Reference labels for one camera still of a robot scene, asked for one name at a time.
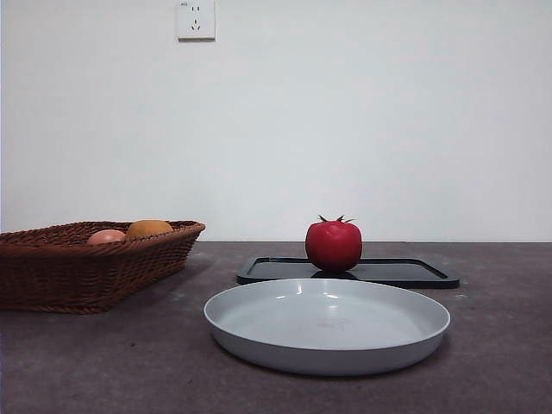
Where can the red tomato with green calyx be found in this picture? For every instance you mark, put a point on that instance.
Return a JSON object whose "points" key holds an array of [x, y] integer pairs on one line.
{"points": [[334, 246]]}

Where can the grey round plate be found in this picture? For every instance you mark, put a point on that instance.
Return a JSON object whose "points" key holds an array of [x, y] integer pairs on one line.
{"points": [[328, 319]]}

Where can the orange round fruit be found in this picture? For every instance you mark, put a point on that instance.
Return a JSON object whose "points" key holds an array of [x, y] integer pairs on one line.
{"points": [[148, 228]]}

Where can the black rectangular tray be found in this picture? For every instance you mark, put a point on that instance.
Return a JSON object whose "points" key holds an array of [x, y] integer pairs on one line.
{"points": [[401, 271]]}

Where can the pink peach fruit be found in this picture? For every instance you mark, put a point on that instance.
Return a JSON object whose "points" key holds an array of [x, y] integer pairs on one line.
{"points": [[105, 237]]}

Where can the brown wicker basket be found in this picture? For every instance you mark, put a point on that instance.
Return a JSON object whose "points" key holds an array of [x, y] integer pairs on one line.
{"points": [[86, 276]]}

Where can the white wall socket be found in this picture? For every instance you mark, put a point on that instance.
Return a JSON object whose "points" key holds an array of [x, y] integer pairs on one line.
{"points": [[196, 21]]}

